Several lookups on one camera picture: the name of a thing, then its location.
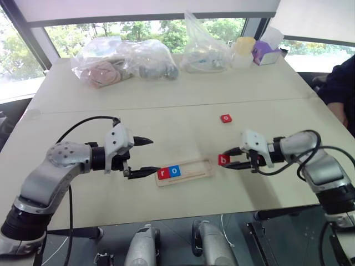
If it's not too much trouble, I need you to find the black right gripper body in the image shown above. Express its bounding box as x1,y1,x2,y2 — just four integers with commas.
240,148,267,173

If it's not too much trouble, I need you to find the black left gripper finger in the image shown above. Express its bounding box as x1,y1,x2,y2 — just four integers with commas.
133,135,154,147
127,166,161,181

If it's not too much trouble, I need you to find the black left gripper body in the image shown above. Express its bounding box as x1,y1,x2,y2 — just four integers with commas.
110,150,131,177

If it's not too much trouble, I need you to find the red letter r block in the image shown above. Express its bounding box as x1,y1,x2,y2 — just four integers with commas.
156,167,171,180

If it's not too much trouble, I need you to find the wooden letter tray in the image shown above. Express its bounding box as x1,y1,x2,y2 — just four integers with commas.
155,158,216,188

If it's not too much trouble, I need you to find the silver rounded robot leg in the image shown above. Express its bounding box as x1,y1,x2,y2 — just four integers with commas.
124,223,161,266
191,219,237,266

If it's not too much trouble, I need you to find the large clear bag with items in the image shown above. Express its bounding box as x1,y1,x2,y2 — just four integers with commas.
70,37,180,90

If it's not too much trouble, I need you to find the yellow lidded plastic container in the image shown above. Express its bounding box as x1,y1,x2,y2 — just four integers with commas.
231,36,256,69

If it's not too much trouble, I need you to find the purple tissue box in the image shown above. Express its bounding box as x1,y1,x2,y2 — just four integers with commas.
250,26,285,67

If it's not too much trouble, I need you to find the tall clear plastic bag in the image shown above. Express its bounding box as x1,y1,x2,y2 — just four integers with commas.
179,10,234,74

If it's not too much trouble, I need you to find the person in dark clothing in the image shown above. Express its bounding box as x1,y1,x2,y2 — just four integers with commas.
312,53,355,130

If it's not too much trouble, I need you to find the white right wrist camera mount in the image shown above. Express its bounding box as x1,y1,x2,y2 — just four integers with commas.
239,128,275,168

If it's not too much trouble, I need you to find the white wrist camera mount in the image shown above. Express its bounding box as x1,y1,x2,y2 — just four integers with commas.
239,128,275,168
103,123,136,175

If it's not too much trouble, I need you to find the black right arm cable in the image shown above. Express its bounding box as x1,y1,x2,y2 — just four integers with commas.
256,129,355,184

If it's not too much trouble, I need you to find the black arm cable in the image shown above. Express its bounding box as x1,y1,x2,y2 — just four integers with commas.
256,129,355,184
55,115,122,266

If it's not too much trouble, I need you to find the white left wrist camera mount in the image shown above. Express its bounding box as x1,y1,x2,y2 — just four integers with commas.
103,123,136,175

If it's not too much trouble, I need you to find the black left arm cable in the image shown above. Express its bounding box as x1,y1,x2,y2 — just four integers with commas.
55,115,122,266

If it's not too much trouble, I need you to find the black table frame bar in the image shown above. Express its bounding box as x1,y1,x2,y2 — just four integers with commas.
46,226,104,241
253,205,321,222

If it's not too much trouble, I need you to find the thin white cord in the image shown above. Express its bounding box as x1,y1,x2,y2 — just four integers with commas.
221,214,236,248

